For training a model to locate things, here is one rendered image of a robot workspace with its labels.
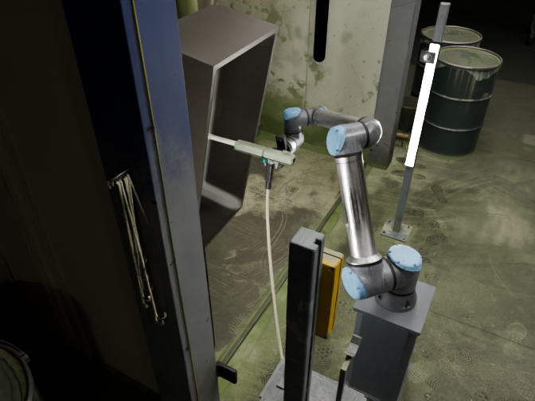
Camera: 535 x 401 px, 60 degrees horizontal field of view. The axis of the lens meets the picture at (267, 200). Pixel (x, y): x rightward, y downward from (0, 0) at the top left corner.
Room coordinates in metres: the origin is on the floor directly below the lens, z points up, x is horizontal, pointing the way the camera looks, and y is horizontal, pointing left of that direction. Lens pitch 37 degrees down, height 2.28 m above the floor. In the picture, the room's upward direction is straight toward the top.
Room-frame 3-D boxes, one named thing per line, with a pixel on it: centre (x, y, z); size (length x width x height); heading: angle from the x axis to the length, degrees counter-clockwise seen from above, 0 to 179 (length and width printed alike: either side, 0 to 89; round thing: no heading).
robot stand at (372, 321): (1.47, -0.59, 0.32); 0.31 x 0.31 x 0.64; 61
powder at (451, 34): (4.67, -1.83, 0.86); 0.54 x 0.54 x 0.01
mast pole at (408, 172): (2.69, -0.98, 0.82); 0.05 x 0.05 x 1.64; 61
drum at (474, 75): (4.02, -1.76, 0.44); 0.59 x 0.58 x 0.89; 166
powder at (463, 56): (4.02, -1.76, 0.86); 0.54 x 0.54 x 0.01
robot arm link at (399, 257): (1.46, -0.59, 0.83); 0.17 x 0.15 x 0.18; 111
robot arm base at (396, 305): (1.47, -0.59, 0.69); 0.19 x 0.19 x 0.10
